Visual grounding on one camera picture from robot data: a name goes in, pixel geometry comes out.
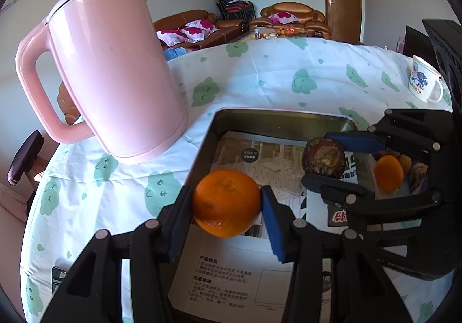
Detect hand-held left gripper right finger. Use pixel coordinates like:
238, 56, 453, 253
260, 185, 414, 323

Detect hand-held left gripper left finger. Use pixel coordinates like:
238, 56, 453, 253
40, 185, 196, 323

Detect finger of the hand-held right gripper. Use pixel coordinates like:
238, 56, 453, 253
325, 108, 453, 165
301, 173, 444, 237

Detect large orange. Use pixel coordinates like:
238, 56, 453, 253
191, 169, 261, 239

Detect metal tray with pink rim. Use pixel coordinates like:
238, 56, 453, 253
168, 108, 434, 323

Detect small orange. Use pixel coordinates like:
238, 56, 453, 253
374, 154, 405, 194

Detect white printed mug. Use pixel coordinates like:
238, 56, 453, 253
408, 55, 444, 103

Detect black television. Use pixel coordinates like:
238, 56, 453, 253
404, 25, 434, 57

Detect cluttered coffee table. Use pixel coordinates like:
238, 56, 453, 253
231, 25, 314, 43

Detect black smartphone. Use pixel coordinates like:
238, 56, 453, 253
51, 265, 69, 296

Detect brown wooden door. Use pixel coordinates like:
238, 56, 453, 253
321, 0, 362, 45

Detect pink floral pillow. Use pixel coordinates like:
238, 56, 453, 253
157, 29, 186, 47
271, 11, 302, 25
180, 19, 221, 43

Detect brown leather armchair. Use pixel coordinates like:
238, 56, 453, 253
250, 2, 329, 38

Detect pink electric kettle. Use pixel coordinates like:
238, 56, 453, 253
15, 0, 189, 165

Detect wooden chair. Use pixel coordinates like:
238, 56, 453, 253
58, 82, 87, 126

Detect blue checked cloth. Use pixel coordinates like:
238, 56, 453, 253
162, 48, 188, 62

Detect dark padded stool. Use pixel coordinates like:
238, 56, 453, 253
7, 130, 46, 201

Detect stacked chairs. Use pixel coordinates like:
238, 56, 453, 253
216, 0, 255, 20

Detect brown leather sofa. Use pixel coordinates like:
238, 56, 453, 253
153, 9, 249, 53

